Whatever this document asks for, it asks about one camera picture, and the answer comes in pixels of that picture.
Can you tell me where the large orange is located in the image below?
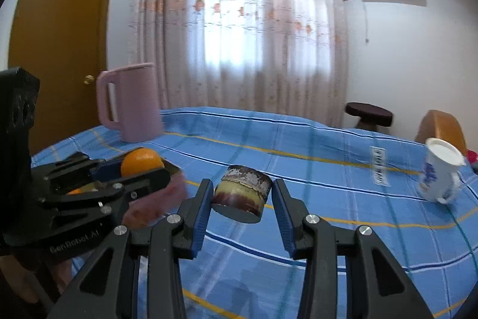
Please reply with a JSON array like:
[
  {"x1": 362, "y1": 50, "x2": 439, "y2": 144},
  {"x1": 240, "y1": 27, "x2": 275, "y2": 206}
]
[{"x1": 120, "y1": 147, "x2": 165, "y2": 177}]

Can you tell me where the cut brown cylinder fruit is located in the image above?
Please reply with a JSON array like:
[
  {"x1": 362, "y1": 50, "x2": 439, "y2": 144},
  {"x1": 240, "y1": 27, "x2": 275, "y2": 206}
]
[{"x1": 211, "y1": 165, "x2": 273, "y2": 223}]

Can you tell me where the left hand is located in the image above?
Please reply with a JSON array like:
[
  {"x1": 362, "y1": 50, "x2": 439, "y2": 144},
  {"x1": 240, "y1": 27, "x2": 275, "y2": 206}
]
[{"x1": 1, "y1": 255, "x2": 73, "y2": 304}]

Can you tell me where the pink floral tin box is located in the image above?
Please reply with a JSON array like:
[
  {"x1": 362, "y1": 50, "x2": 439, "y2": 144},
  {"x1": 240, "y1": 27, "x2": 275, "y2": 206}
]
[{"x1": 66, "y1": 146, "x2": 189, "y2": 230}]

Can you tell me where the pink electric kettle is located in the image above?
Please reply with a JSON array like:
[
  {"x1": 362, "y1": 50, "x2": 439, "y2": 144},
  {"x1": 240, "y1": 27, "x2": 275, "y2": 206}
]
[{"x1": 96, "y1": 62, "x2": 163, "y2": 143}]

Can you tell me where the blue plaid tablecloth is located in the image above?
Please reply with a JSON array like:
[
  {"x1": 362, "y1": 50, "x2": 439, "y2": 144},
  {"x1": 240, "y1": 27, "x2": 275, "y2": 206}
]
[{"x1": 31, "y1": 106, "x2": 478, "y2": 319}]

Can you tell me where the white mug blue print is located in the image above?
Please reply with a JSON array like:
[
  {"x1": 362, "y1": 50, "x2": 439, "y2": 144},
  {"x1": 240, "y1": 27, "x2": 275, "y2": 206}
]
[{"x1": 418, "y1": 138, "x2": 465, "y2": 205}]

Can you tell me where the brown wooden door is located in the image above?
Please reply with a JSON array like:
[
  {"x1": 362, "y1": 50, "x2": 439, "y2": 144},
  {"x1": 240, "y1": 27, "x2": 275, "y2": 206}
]
[{"x1": 8, "y1": 0, "x2": 105, "y2": 154}]

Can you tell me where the dark round stool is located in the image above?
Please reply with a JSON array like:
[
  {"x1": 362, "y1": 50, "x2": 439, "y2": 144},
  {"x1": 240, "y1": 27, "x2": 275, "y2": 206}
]
[{"x1": 345, "y1": 102, "x2": 394, "y2": 132}]

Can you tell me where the brown leather armchair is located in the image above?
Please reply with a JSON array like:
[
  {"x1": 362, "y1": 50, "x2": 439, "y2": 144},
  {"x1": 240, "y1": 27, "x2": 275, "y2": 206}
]
[{"x1": 415, "y1": 109, "x2": 468, "y2": 155}]

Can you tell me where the sheer floral curtain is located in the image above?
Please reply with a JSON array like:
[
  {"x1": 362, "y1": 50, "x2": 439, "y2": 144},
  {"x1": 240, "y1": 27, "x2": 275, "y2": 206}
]
[{"x1": 131, "y1": 0, "x2": 347, "y2": 127}]

